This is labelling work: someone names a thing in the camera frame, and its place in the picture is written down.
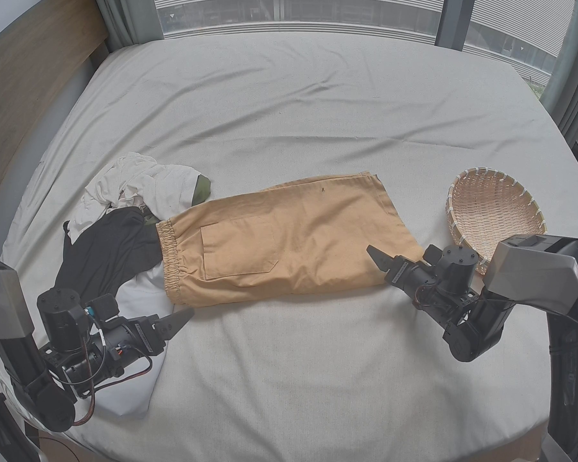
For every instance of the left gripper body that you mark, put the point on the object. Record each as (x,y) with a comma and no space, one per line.
(135,339)

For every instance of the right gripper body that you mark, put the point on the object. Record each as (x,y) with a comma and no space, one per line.
(414,277)

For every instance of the tan shorts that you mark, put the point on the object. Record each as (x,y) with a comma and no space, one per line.
(294,243)

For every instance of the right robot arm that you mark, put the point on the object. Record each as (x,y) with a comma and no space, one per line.
(534,277)

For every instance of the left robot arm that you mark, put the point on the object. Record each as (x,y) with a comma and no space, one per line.
(0,301)

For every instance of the pale blue garment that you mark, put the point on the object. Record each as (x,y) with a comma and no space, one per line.
(142,296)

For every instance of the black garment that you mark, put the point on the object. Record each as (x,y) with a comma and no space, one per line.
(111,250)

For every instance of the round woven basket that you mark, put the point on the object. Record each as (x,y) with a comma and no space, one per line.
(491,210)

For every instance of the white garment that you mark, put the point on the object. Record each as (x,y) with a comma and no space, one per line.
(166,195)

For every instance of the green garment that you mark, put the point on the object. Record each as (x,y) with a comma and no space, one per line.
(204,193)

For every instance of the bed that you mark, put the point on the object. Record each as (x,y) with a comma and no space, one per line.
(318,113)

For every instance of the grey-green curtain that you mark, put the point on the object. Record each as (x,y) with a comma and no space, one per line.
(575,65)
(120,7)

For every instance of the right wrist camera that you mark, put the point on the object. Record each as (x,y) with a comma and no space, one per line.
(432,253)

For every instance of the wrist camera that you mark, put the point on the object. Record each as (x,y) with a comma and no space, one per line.
(432,253)
(103,305)

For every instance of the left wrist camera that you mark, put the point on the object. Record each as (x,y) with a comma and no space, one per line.
(103,305)

